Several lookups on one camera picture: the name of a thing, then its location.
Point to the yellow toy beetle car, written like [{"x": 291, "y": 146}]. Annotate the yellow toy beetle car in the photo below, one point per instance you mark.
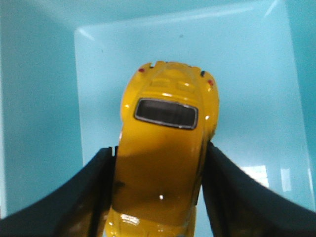
[{"x": 169, "y": 114}]

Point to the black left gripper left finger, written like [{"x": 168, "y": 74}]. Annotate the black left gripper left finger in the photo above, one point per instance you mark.
[{"x": 79, "y": 208}]

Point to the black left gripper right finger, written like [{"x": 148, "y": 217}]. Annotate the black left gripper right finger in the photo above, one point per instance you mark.
[{"x": 239, "y": 206}]

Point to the blue box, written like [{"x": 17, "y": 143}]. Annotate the blue box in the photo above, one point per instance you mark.
[{"x": 64, "y": 65}]

